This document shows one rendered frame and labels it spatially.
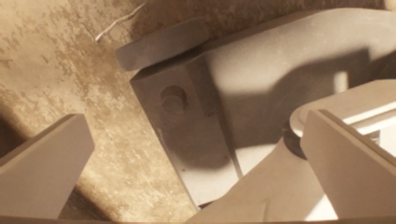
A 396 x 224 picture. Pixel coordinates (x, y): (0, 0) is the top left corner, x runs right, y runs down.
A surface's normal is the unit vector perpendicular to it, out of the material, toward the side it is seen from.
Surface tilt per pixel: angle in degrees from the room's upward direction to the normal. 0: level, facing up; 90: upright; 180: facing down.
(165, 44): 12
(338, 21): 0
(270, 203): 90
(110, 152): 0
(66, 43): 0
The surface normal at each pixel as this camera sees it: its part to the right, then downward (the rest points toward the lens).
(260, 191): -0.33, -0.85
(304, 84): 0.04, 0.41
